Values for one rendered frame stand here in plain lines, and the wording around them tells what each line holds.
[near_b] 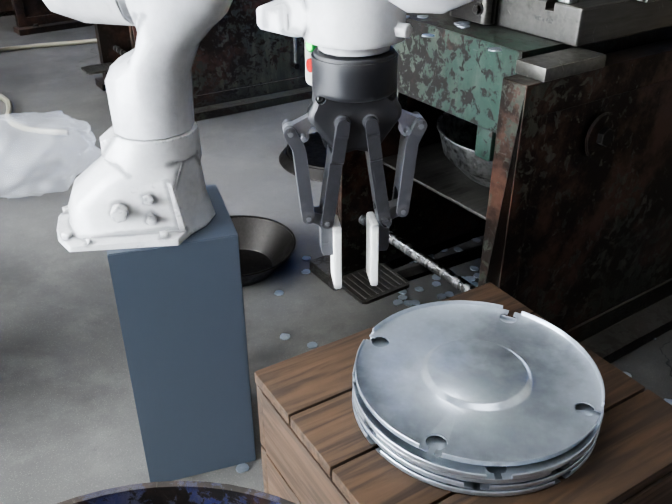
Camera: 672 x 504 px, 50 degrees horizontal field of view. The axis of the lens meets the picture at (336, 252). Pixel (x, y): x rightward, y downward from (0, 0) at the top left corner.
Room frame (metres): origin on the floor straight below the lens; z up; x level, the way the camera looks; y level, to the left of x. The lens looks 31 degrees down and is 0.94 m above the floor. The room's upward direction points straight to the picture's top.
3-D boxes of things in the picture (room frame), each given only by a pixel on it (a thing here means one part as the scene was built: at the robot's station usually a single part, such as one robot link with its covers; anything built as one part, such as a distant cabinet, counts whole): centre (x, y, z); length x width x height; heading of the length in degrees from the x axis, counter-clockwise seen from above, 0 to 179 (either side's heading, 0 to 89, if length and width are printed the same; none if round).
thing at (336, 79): (0.62, -0.02, 0.74); 0.08 x 0.07 x 0.09; 98
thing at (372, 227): (0.62, -0.04, 0.58); 0.03 x 0.01 x 0.07; 8
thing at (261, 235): (1.52, 0.25, 0.04); 0.30 x 0.30 x 0.07
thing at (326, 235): (0.61, 0.02, 0.61); 0.03 x 0.01 x 0.05; 98
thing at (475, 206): (1.42, -0.39, 0.31); 0.43 x 0.42 x 0.01; 34
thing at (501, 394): (0.66, -0.17, 0.39); 0.29 x 0.29 x 0.01
